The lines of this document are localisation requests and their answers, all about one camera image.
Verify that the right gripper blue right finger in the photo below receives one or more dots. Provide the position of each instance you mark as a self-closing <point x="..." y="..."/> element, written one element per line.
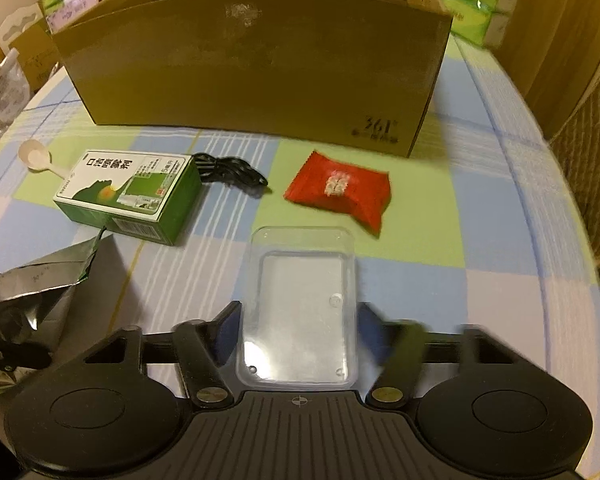
<point x="399" y="349"/>

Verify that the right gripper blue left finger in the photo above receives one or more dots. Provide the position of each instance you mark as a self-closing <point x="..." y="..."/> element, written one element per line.
<point x="201" y="349"/>

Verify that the silver foil bag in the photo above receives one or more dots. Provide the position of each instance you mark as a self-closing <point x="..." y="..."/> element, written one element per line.
<point x="30" y="293"/>

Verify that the clear plastic tray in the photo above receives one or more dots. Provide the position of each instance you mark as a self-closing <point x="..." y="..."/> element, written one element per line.
<point x="298" y="322"/>

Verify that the red snack packet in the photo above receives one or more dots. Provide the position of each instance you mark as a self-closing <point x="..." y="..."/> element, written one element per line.
<point x="361" y="193"/>

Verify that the green spray medicine box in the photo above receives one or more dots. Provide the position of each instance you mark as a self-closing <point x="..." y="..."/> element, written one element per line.
<point x="145" y="195"/>

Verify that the white plastic spoon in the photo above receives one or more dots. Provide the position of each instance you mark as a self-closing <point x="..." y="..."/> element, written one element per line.
<point x="37" y="158"/>

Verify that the checked tablecloth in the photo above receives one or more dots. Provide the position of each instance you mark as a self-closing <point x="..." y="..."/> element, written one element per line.
<point x="481" y="228"/>

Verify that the grey plastic bag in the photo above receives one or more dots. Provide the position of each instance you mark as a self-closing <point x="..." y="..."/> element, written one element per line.
<point x="15" y="90"/>

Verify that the quilted brown chair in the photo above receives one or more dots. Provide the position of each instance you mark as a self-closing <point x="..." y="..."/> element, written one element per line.
<point x="577" y="149"/>

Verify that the brown cardboard box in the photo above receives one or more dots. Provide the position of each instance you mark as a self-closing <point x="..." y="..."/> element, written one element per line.
<point x="359" y="73"/>

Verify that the brown carton beside table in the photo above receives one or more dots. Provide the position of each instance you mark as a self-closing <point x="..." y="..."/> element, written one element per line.
<point x="26" y="30"/>

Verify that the pink paper box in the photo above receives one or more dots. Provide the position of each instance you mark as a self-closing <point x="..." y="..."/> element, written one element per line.
<point x="66" y="12"/>

